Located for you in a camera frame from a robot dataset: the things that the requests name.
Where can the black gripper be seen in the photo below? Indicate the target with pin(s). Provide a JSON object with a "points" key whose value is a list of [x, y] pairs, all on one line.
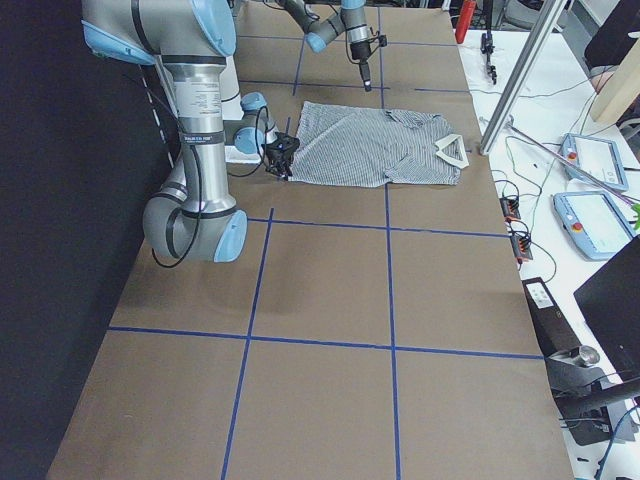
{"points": [[278, 161], [359, 52]]}

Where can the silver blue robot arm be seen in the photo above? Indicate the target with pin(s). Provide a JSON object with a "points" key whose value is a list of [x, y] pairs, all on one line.
{"points": [[349, 19], [193, 216]]}

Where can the red cylinder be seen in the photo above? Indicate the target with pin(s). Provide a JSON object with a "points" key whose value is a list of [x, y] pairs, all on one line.
{"points": [[464, 19]]}

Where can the black clamp tool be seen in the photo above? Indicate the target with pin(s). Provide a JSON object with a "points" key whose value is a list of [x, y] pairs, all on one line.
{"points": [[487, 45]]}

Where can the far orange black connector block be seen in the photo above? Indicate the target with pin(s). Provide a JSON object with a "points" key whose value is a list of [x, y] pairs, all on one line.
{"points": [[510, 208]]}

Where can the orange black connector block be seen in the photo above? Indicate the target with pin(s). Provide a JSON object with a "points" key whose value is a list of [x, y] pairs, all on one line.
{"points": [[521, 246], [510, 208]]}

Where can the near orange black connector block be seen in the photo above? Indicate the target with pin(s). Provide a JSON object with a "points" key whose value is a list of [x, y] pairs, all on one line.
{"points": [[521, 246]]}

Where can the far blue teach pendant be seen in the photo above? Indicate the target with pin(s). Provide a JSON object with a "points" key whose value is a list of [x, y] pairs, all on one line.
{"points": [[598, 157]]}

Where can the blue teach pendant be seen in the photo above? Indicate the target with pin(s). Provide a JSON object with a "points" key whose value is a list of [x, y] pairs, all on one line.
{"points": [[593, 222], [598, 157]]}

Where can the beige wooden board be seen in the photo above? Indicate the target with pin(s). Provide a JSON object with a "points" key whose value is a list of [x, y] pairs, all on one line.
{"points": [[621, 89]]}

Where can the near blue teach pendant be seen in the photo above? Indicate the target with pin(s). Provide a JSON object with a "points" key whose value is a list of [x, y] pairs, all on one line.
{"points": [[593, 222]]}

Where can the dark box with white label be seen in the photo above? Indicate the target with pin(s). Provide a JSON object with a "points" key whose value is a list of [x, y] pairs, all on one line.
{"points": [[554, 333]]}

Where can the black monitor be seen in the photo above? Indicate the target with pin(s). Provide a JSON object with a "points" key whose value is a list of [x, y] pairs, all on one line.
{"points": [[609, 302]]}

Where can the black stand with metal knob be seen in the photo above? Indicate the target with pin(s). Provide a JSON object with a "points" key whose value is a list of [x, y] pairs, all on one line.
{"points": [[592, 404]]}

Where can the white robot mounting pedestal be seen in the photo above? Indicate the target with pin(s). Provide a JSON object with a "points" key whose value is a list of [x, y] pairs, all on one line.
{"points": [[231, 109]]}

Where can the aluminium frame post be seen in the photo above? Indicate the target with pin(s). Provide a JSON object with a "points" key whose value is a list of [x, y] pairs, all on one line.
{"points": [[535, 42]]}

